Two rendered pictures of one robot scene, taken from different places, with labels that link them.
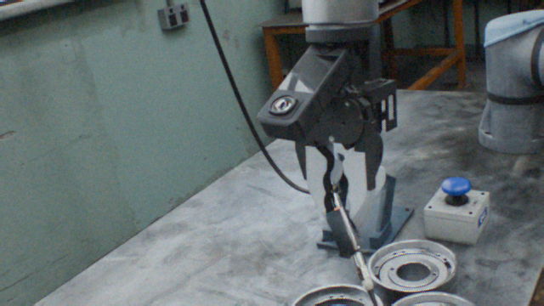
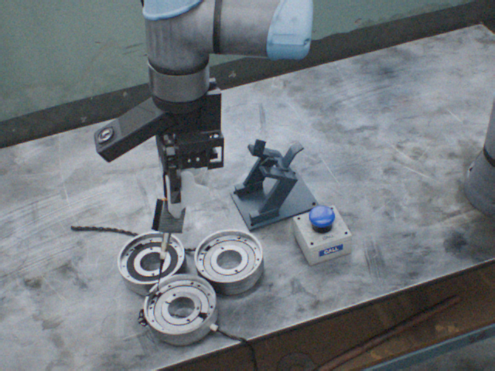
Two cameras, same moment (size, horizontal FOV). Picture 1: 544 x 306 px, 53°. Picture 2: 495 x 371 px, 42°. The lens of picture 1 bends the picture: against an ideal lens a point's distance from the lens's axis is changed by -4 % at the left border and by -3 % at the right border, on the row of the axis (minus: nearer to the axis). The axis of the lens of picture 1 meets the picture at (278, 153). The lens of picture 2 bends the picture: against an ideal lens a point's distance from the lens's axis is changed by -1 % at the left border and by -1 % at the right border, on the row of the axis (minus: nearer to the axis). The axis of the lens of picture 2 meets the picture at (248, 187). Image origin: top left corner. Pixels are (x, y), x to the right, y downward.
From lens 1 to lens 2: 68 cm
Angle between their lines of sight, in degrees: 39
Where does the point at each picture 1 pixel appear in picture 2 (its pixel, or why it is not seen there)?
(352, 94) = (165, 142)
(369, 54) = (201, 114)
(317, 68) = (141, 117)
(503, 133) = (472, 182)
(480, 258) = (298, 279)
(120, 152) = not seen: outside the picture
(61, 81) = not seen: outside the picture
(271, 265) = not seen: hidden behind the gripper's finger
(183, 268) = (148, 158)
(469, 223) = (308, 250)
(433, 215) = (296, 226)
